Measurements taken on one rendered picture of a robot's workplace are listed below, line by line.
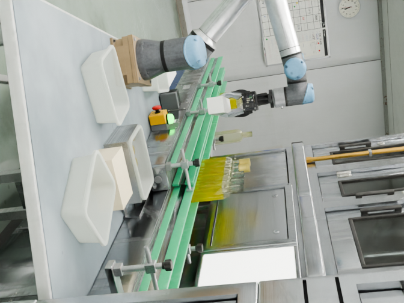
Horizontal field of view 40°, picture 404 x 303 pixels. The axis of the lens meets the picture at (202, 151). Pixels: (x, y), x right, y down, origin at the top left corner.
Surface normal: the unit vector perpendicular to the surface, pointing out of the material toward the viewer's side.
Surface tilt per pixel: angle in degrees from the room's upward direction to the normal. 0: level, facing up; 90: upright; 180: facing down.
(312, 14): 90
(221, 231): 90
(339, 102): 90
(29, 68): 0
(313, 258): 90
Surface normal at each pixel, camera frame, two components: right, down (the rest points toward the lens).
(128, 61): -0.16, 0.04
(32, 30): 0.98, -0.12
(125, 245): -0.18, -0.91
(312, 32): -0.11, 0.38
